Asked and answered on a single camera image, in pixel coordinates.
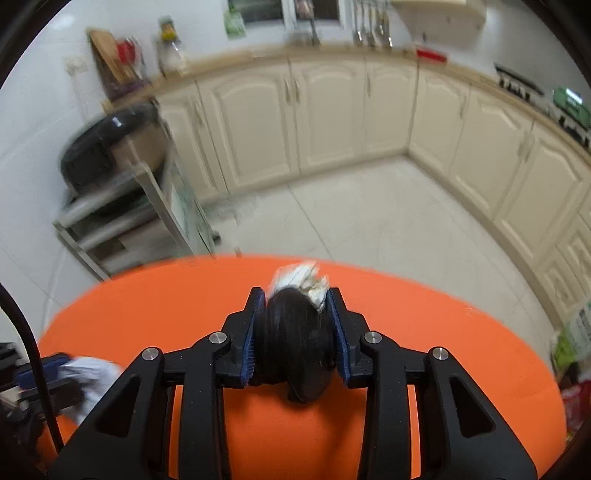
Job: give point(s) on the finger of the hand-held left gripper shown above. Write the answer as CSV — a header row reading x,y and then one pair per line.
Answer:
x,y
53,399
46,369

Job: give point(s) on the round orange table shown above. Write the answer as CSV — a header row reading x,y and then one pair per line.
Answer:
x,y
332,115

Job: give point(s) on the green glass bottle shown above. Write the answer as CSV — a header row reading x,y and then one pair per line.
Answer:
x,y
234,25

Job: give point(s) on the hanging steel utensil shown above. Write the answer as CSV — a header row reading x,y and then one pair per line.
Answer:
x,y
384,32
358,27

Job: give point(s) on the white wrapper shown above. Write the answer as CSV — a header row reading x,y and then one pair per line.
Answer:
x,y
295,274

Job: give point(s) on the yellow cap bottle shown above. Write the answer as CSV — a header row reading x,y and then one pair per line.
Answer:
x,y
167,30

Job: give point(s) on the clear plastic wrap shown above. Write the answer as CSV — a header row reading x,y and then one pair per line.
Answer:
x,y
92,383

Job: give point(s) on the barred kitchen window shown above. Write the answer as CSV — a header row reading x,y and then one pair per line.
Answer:
x,y
263,9

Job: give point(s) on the clear sack green print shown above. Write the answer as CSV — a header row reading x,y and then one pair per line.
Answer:
x,y
577,337

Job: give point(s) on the black gas stove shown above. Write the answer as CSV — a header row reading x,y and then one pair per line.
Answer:
x,y
572,127

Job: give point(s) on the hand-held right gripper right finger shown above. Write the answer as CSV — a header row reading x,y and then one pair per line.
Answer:
x,y
339,344

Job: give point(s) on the clear jar white contents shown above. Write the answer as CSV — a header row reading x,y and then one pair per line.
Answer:
x,y
171,57

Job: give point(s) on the black round lump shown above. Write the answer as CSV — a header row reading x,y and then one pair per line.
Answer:
x,y
295,341

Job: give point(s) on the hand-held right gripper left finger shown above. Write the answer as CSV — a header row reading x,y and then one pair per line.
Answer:
x,y
249,344

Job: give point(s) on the red gift bag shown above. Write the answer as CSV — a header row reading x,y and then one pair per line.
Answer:
x,y
572,410

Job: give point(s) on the wooden cutting board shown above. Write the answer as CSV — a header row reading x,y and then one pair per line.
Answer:
x,y
104,60

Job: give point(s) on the black silver rice cooker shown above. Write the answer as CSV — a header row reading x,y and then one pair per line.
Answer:
x,y
106,143

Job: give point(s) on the metal glass shelf rack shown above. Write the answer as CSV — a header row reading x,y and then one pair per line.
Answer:
x,y
152,203

